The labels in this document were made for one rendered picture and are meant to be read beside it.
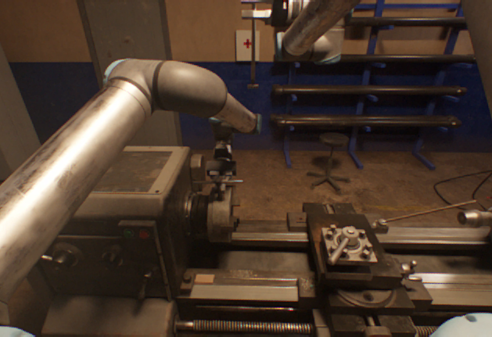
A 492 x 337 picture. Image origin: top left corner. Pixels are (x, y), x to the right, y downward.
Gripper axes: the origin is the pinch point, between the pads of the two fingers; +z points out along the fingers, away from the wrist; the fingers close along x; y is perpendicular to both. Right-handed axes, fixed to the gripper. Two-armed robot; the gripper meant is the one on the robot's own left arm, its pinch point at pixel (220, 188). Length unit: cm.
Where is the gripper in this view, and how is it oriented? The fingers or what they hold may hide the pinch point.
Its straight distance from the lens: 115.1
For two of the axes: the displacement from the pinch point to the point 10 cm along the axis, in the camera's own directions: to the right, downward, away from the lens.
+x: -10.0, -0.1, 0.2
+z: -0.2, 7.8, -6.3
